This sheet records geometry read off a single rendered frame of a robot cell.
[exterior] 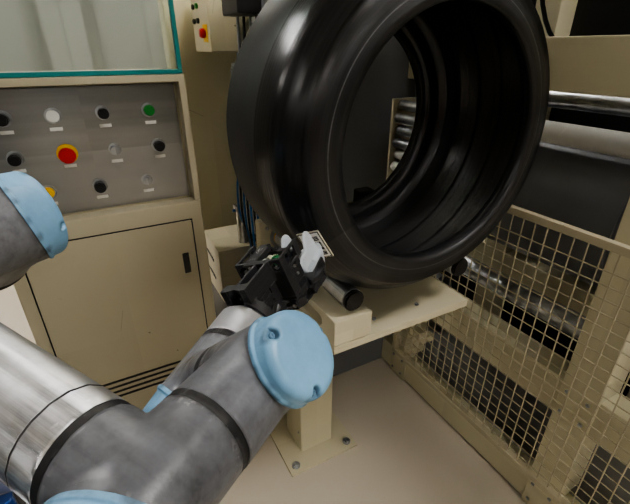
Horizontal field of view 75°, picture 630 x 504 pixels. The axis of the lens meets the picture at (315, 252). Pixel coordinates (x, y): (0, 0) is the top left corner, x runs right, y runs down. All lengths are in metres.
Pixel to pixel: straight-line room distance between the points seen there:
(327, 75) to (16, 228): 0.42
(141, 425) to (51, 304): 1.17
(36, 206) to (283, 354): 0.38
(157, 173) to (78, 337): 0.58
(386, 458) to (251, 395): 1.40
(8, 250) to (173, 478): 0.37
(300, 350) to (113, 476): 0.14
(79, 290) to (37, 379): 1.10
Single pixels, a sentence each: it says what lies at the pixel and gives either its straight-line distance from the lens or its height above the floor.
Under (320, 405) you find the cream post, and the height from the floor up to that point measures 0.21.
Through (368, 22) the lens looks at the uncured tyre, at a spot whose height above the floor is 1.36.
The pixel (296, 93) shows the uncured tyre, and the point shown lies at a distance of 0.59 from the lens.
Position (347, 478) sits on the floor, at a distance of 1.62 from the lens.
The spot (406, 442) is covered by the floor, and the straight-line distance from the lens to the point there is 1.74.
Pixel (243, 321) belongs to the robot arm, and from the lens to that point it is 0.45.
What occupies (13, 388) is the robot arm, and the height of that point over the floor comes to 1.14.
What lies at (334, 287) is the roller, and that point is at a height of 0.91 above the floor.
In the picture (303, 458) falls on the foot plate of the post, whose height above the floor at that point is 0.01.
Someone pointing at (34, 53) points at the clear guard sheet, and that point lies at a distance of 1.30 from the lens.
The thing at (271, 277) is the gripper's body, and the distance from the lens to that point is 0.51.
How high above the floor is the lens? 1.33
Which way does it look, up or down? 27 degrees down
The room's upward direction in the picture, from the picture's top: straight up
